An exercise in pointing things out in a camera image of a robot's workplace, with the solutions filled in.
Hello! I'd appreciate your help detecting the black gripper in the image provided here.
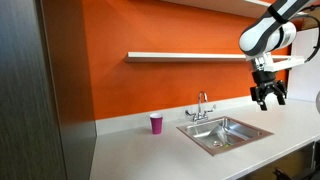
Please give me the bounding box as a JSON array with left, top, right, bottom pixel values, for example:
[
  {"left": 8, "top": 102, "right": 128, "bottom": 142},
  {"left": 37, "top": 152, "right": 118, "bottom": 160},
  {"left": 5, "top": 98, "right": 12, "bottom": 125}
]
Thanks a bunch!
[{"left": 250, "top": 69, "right": 288, "bottom": 112}]

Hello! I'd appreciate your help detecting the stainless steel sink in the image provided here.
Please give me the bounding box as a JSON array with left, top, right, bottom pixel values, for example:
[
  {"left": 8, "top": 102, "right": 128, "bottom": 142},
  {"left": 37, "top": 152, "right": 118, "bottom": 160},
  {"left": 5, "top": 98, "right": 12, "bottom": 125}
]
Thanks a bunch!
[{"left": 176, "top": 115, "right": 275, "bottom": 157}]

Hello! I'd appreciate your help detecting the white tall panel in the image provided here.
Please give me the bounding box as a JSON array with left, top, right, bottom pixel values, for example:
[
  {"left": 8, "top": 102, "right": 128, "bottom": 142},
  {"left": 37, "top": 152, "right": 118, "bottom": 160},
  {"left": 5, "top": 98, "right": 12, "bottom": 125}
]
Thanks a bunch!
[{"left": 286, "top": 27, "right": 320, "bottom": 104}]

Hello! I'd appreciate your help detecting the chrome faucet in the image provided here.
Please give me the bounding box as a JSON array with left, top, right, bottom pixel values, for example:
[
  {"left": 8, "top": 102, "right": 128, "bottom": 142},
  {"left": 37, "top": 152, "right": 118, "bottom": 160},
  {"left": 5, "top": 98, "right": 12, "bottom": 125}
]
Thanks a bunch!
[{"left": 184, "top": 90, "right": 218, "bottom": 124}]

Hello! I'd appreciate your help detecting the brown cardboard box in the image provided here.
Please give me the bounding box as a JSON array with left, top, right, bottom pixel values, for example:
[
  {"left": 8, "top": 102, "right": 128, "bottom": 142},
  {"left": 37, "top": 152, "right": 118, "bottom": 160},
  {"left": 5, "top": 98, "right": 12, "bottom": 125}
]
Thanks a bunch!
[{"left": 295, "top": 14, "right": 320, "bottom": 33}]

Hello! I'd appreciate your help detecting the white overhead shelf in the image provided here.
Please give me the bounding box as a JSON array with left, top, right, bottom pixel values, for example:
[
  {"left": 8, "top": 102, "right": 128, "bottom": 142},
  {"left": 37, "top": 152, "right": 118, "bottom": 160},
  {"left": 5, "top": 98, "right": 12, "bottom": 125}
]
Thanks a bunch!
[{"left": 159, "top": 0, "right": 309, "bottom": 20}]

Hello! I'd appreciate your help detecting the pink plastic cup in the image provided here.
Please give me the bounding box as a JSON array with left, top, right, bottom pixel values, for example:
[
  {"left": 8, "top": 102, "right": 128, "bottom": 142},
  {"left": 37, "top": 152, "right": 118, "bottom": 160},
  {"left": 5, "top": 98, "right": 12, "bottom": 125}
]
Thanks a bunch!
[{"left": 149, "top": 112, "right": 164, "bottom": 135}]

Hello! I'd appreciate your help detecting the dark wood cabinet panel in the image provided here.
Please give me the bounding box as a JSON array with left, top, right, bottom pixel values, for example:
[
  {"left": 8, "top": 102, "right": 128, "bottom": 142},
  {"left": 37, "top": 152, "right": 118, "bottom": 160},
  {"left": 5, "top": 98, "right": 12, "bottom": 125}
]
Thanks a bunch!
[{"left": 0, "top": 0, "right": 98, "bottom": 180}]

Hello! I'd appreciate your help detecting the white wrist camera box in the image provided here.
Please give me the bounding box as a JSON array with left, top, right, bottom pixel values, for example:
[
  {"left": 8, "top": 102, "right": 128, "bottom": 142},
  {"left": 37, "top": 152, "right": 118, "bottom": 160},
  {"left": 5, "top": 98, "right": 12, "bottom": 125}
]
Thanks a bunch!
[{"left": 263, "top": 55, "right": 306, "bottom": 73}]

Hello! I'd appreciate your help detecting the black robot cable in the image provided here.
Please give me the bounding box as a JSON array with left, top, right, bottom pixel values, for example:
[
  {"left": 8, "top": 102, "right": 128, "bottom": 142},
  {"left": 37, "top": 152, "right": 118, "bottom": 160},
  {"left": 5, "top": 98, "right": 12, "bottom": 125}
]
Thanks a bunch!
[{"left": 301, "top": 3, "right": 320, "bottom": 63}]

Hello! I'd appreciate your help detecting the white floating wall shelf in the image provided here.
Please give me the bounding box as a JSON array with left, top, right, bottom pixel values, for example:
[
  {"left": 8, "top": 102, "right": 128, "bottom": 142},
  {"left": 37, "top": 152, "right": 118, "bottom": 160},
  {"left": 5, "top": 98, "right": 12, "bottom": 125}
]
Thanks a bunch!
[{"left": 124, "top": 51, "right": 293, "bottom": 64}]

